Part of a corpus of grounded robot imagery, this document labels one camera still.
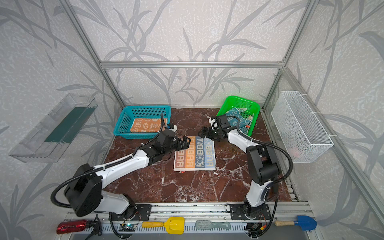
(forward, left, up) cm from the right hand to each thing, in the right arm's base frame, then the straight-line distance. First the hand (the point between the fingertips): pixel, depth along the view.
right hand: (204, 131), depth 93 cm
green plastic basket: (+23, -37, -9) cm, 44 cm away
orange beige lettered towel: (-12, +3, -10) cm, 16 cm away
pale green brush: (-48, -1, -8) cm, 48 cm away
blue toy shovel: (-47, -48, -8) cm, 68 cm away
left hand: (-8, +10, +5) cm, 14 cm away
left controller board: (-49, +37, -11) cm, 62 cm away
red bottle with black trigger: (-48, +61, -5) cm, 78 cm away
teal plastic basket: (+6, +56, -6) cm, 57 cm away
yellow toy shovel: (-48, +14, -8) cm, 50 cm away
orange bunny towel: (+12, +42, -9) cm, 45 cm away
